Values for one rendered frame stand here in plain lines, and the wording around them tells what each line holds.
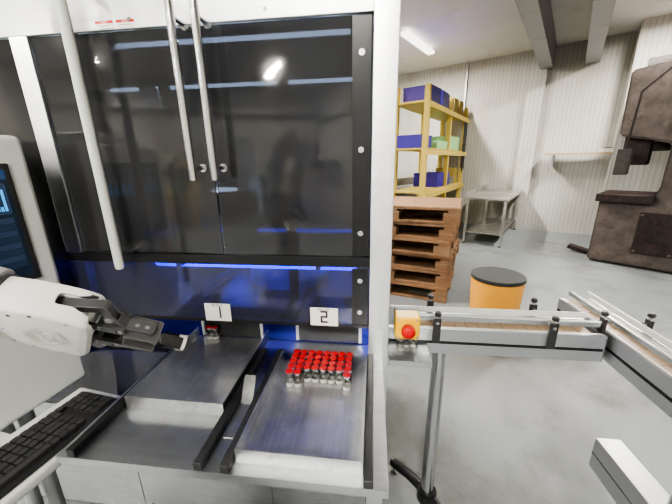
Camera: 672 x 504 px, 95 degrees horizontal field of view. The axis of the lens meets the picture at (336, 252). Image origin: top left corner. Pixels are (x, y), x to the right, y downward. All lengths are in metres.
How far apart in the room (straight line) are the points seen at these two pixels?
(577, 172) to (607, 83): 1.54
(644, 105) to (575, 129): 2.15
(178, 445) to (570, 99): 7.73
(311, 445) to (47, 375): 0.83
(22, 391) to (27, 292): 0.80
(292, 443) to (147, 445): 0.32
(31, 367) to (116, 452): 0.45
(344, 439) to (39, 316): 0.59
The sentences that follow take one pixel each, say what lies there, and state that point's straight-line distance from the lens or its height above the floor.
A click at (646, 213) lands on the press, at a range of 5.76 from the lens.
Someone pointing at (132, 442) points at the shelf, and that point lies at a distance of 0.92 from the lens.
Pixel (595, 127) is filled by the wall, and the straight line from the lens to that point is 7.78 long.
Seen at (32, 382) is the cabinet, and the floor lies 0.88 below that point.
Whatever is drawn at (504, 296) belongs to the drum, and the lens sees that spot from 2.56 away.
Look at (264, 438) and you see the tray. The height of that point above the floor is 0.88.
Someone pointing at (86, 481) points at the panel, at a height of 0.21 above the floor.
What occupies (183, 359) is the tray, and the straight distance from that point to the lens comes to 1.13.
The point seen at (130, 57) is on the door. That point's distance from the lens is 1.09.
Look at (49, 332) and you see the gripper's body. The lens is 0.50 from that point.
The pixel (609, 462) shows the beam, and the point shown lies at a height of 0.53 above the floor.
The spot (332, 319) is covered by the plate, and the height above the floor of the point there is 1.01.
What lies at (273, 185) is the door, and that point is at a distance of 0.89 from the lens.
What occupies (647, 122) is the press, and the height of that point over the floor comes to 1.89.
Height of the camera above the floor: 1.47
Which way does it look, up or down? 16 degrees down
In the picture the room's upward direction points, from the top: 1 degrees counter-clockwise
